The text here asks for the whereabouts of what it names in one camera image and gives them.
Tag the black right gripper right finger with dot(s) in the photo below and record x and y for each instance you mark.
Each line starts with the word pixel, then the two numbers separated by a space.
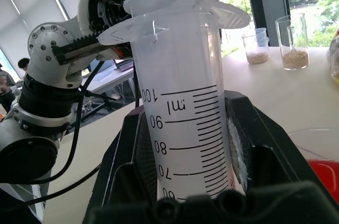
pixel 265 139

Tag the grey background desk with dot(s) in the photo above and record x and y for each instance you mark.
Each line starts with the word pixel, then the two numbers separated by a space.
pixel 111 78

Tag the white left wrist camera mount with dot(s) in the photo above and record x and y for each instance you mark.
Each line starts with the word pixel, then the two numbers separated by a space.
pixel 83 4

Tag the clear cup with red liquid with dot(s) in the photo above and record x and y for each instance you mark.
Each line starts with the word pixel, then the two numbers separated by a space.
pixel 321 155

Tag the tall glass beaker with grains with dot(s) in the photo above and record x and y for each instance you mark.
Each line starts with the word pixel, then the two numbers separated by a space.
pixel 294 49

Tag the open laptop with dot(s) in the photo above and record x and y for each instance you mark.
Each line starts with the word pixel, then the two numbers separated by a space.
pixel 123 65

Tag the glass jar with yellow liquid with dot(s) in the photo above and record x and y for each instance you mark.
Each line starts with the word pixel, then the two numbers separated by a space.
pixel 335 57

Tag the person with black hair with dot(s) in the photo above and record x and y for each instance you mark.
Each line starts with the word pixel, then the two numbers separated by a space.
pixel 23 64

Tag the white spoon in beaker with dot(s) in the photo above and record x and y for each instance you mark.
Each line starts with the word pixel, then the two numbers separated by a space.
pixel 292 40

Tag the plastic graduated measuring cylinder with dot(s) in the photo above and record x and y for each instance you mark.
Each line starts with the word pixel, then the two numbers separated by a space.
pixel 182 81

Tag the small beaker with tan grains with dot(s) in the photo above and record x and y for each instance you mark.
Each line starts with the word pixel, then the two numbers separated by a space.
pixel 257 49

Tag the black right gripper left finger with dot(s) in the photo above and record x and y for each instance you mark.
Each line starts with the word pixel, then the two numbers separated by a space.
pixel 124 155

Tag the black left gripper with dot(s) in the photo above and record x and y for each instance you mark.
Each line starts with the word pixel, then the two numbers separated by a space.
pixel 108 1

